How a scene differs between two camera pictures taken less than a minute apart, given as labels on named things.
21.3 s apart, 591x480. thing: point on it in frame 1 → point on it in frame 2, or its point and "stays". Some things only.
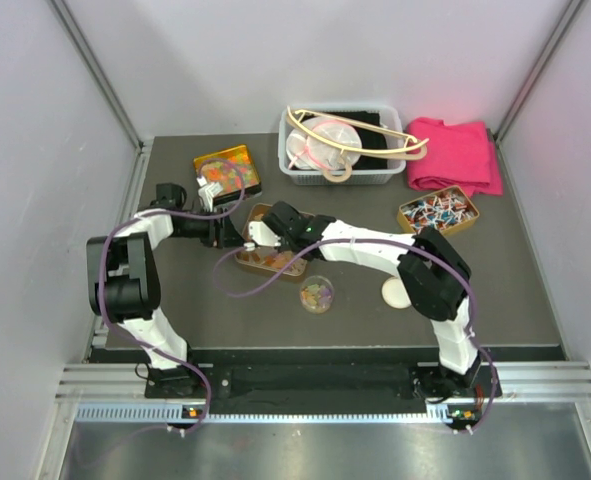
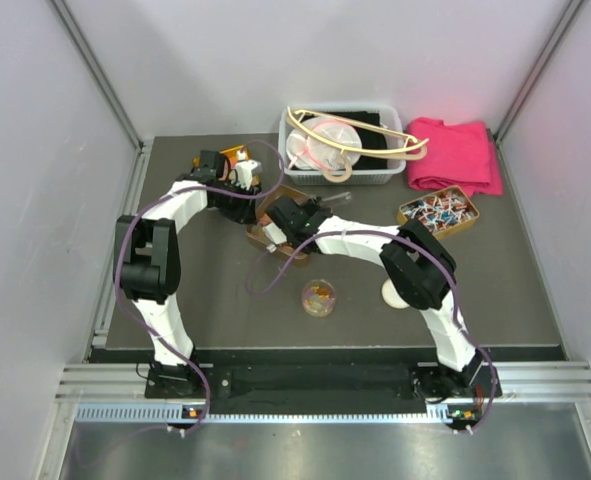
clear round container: [316, 294] stays
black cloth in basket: [371, 138] stays
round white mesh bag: [306, 152] stays
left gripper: [221, 234] → [244, 212]
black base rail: [305, 388] stays
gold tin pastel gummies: [268, 258] → [256, 231]
